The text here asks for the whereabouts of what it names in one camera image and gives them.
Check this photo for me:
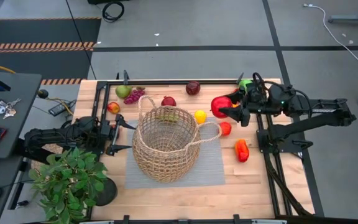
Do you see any white floor cable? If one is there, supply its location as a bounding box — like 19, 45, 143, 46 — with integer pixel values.
303, 2, 358, 64

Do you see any grey desk base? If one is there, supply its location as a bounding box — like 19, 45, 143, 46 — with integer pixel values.
327, 0, 358, 25

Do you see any long red orange pepper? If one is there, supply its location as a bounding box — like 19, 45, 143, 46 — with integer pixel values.
234, 139, 250, 163

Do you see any grey woven table mat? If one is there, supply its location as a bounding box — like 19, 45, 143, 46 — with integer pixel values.
124, 117, 226, 190

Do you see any green pear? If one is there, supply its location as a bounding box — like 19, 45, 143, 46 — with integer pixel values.
115, 84, 133, 100

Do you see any black plant pot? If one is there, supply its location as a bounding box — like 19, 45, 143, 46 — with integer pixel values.
93, 177, 119, 207

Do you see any red yellow peach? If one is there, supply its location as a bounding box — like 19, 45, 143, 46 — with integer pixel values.
107, 101, 121, 115

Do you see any green apple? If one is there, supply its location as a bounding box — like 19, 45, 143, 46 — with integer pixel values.
238, 79, 254, 93

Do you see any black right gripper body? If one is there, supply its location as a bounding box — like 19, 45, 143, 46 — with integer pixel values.
242, 83, 282, 116

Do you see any green leafy plant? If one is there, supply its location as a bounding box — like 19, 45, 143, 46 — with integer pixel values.
28, 146, 109, 224

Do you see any black power adapter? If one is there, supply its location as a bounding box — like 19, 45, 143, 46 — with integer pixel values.
48, 101, 76, 118

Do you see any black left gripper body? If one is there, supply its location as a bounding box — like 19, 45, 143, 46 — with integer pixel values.
99, 118, 121, 151

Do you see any yellow lemon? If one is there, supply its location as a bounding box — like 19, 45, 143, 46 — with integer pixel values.
194, 110, 208, 125

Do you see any dark red apple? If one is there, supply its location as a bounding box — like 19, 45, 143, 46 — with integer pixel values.
185, 80, 201, 96

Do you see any key bunch with fob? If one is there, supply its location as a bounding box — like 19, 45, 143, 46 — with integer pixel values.
0, 98, 22, 120

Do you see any woven wicker basket with handles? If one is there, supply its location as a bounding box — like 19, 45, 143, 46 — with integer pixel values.
131, 95, 223, 184

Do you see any black aluminium table frame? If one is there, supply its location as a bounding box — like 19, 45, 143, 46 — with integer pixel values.
87, 79, 316, 224

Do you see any red pomegranate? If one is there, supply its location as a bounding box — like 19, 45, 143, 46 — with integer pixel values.
160, 95, 177, 108

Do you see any dark grey desk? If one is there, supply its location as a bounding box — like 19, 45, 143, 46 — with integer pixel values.
0, 71, 43, 224

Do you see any thin black floor cable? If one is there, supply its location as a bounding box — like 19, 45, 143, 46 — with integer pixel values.
65, 0, 98, 80

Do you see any coiled black cable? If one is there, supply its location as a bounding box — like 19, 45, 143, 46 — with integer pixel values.
101, 1, 126, 23

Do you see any round woven placemat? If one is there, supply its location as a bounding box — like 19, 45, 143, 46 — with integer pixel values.
31, 142, 65, 170

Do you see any black hazard striped floor mat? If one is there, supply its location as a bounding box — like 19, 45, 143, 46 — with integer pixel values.
0, 17, 102, 85

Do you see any round red tomato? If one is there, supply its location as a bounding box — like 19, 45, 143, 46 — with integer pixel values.
218, 121, 232, 137

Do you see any purple grape bunch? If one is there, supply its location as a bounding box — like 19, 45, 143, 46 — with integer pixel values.
122, 86, 146, 105

